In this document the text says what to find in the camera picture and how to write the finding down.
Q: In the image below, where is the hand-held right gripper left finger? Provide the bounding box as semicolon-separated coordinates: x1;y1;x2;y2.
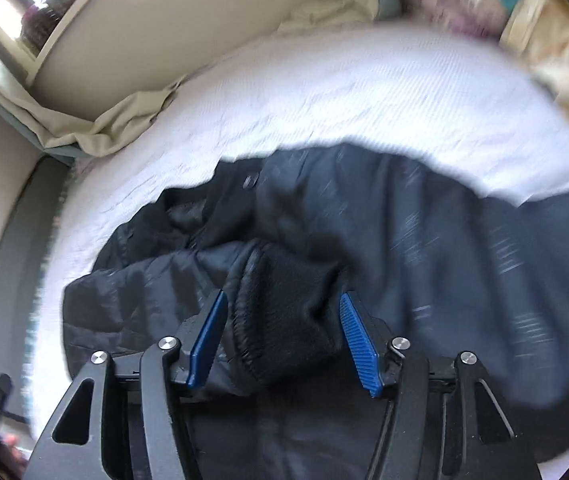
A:
24;289;229;480

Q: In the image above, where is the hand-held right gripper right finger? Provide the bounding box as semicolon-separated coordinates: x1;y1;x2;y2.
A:
339;292;520;480

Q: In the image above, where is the black padded jacket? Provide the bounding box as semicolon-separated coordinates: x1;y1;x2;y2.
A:
62;142;569;480

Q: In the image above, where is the beige crumpled sheet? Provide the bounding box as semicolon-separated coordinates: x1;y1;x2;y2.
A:
8;0;390;158

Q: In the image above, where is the grey bed frame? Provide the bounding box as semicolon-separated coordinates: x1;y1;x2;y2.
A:
0;157;72;401

